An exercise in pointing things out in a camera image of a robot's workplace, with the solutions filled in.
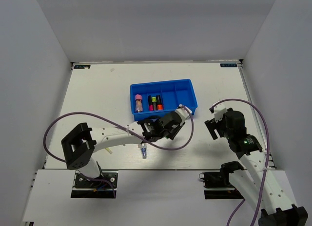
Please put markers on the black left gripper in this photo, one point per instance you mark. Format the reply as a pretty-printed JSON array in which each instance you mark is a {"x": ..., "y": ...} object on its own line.
[{"x": 172, "y": 134}]

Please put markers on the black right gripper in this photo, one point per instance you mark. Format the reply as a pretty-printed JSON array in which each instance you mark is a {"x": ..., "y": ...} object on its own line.
[{"x": 212, "y": 125}]

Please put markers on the orange cap black highlighter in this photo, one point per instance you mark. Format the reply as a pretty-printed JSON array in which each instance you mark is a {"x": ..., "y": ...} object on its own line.
[{"x": 159, "y": 103}]

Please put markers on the pink cap black highlighter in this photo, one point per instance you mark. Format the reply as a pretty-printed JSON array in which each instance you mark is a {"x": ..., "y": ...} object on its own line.
[{"x": 150, "y": 103}]

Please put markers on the yellow cap black highlighter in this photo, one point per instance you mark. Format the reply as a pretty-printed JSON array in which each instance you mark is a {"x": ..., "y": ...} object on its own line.
[{"x": 154, "y": 103}]

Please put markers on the crayon bottle pink cap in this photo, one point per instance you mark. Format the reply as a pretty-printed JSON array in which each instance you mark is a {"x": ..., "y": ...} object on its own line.
[{"x": 138, "y": 102}]

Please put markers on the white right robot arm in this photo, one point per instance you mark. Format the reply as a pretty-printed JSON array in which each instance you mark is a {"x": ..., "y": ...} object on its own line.
[{"x": 250, "y": 175}]

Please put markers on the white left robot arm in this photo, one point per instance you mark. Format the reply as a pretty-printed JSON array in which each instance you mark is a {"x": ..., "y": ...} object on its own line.
[{"x": 82, "y": 141}]

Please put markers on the blue divided plastic bin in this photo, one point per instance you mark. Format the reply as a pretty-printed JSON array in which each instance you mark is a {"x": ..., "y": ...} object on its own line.
[{"x": 172, "y": 92}]

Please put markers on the pale yellow pen tube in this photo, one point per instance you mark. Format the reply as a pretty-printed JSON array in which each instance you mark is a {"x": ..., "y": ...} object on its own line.
[{"x": 108, "y": 150}]

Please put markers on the right corner label sticker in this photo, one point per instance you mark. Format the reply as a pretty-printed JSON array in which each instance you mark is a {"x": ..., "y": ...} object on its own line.
[{"x": 228, "y": 65}]

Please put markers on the corner label sticker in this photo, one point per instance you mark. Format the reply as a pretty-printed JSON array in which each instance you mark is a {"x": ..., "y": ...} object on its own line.
[
  {"x": 228, "y": 65},
  {"x": 82, "y": 66}
]

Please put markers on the left corner label sticker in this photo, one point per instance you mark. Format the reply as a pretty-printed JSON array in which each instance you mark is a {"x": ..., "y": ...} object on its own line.
[{"x": 82, "y": 66}]

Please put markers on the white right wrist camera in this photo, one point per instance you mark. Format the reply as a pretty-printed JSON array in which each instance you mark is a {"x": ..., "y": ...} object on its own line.
[{"x": 218, "y": 111}]

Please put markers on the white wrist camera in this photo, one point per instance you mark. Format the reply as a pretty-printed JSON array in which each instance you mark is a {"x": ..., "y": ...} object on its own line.
[
  {"x": 218, "y": 111},
  {"x": 184, "y": 112}
]

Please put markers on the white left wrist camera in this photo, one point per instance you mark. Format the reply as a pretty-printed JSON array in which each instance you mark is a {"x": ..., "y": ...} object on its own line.
[{"x": 184, "y": 112}]

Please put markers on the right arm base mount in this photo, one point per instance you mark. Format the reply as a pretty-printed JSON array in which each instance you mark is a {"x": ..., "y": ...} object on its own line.
[{"x": 215, "y": 187}]

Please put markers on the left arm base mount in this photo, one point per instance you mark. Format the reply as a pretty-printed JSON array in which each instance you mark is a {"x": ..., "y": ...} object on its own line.
[{"x": 83, "y": 188}]

